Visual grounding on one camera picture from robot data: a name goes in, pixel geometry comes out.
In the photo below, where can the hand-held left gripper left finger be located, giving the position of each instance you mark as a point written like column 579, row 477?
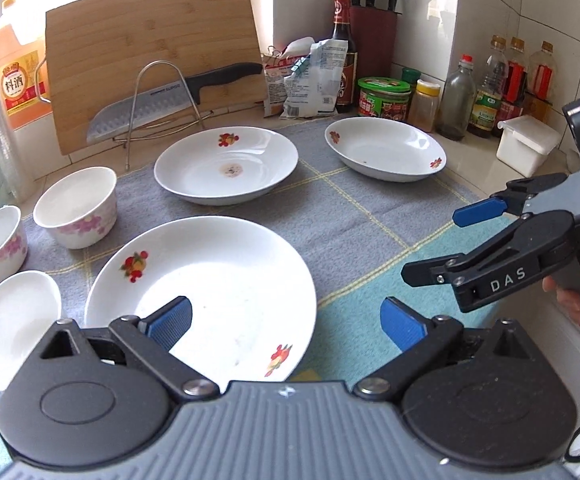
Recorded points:
column 172, row 320

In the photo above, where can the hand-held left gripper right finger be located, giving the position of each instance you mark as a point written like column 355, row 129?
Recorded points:
column 402, row 325

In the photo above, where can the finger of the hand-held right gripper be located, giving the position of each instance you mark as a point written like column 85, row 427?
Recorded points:
column 499, row 242
column 474, row 212

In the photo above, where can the white plate with fruit print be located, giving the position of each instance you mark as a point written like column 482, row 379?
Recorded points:
column 230, row 270
column 250, row 160
column 384, row 147

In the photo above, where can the plain white bowl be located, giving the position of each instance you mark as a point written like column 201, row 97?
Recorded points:
column 10, row 320

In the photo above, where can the person's right hand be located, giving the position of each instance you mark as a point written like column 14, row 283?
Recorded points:
column 569, row 305

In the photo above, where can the white plastic container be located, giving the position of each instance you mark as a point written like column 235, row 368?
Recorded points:
column 524, row 147

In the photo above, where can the bottle with red label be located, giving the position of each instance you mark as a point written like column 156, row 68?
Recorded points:
column 514, row 80
column 539, row 80

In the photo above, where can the oil bottle with green label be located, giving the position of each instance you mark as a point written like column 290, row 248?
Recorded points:
column 484, row 105

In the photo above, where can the grey checked cloth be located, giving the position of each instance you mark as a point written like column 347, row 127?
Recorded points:
column 359, row 220

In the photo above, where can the clear glass bottle red cap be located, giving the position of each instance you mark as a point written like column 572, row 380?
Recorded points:
column 454, row 100

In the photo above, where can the spice jar with yellow lid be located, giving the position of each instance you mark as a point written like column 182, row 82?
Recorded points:
column 423, row 110

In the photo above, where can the sauce jar with green lid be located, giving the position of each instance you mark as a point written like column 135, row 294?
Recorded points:
column 382, row 102

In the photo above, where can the small green-capped jar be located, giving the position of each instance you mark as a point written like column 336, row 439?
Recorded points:
column 412, row 74

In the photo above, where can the dark red knife block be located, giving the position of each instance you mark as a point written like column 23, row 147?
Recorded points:
column 372, row 40

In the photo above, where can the white and blue packet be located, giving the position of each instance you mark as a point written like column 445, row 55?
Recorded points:
column 315, row 90

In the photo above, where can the dark soy sauce bottle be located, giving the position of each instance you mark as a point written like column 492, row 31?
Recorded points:
column 342, row 25

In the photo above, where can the red and white packet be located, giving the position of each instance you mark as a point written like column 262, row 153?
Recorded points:
column 275, row 85

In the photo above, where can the metal binder clip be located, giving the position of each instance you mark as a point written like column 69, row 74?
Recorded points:
column 272, row 56

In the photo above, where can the bamboo cutting board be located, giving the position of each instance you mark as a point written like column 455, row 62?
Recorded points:
column 120, row 35

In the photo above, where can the orange cooking wine jug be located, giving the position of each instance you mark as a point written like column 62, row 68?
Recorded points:
column 15, row 60

